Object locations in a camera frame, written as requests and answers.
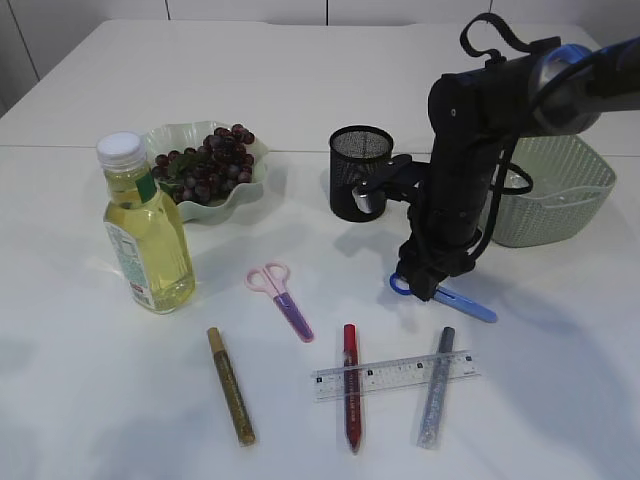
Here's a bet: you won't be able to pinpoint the silver blue glitter pen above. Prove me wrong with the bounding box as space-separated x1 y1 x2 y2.
417 327 455 449

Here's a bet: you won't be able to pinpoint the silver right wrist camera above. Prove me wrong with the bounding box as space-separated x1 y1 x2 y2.
352 154 430 214

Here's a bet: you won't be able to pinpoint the purple grape bunch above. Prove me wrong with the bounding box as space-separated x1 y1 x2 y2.
151 124 256 206

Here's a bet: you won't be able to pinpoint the gold glitter pen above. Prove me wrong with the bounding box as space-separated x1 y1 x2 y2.
207 327 256 446

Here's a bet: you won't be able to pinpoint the clear plastic ruler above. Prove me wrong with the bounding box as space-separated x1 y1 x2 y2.
310 350 481 402

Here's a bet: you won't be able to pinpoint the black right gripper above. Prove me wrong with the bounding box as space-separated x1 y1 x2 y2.
397 139 495 302

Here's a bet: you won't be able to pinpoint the pink purple scissors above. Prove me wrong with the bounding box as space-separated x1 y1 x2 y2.
245 262 314 343

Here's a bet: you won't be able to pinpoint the black mesh pen holder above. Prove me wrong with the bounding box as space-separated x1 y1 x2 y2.
329 125 394 223

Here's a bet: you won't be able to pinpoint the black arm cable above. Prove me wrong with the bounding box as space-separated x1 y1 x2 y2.
459 13 566 261

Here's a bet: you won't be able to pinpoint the yellow tea drink bottle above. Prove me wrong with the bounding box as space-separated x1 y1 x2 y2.
96 131 196 314

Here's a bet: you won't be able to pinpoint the blue scissors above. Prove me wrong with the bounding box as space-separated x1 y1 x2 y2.
389 273 498 323

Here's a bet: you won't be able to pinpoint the green woven plastic basket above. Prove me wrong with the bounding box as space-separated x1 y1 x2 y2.
492 135 617 248

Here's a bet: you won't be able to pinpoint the red glitter pen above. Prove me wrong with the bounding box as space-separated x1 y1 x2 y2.
343 324 362 454

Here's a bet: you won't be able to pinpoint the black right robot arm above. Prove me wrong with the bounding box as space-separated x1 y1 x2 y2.
396 39 639 301

